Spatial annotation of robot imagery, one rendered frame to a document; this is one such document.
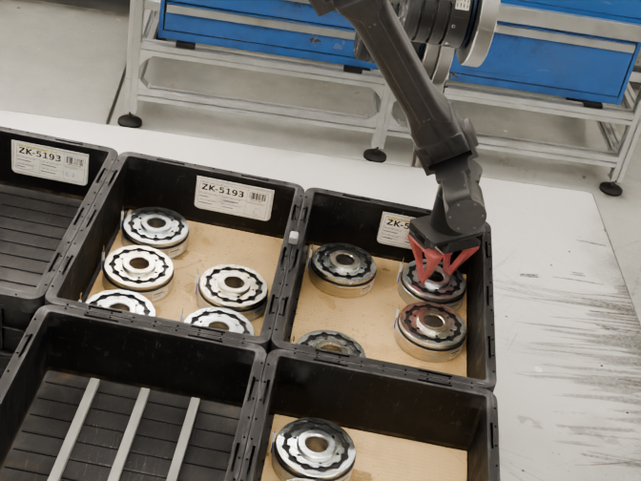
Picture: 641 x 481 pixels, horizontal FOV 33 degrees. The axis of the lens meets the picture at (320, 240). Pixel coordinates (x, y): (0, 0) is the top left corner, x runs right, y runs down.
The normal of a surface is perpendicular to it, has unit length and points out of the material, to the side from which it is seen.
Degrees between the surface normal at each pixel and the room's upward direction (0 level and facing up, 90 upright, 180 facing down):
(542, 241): 0
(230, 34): 90
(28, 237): 0
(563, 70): 90
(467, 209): 90
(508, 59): 90
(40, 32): 0
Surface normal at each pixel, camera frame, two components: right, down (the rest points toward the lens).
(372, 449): 0.15, -0.81
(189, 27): 0.00, 0.58
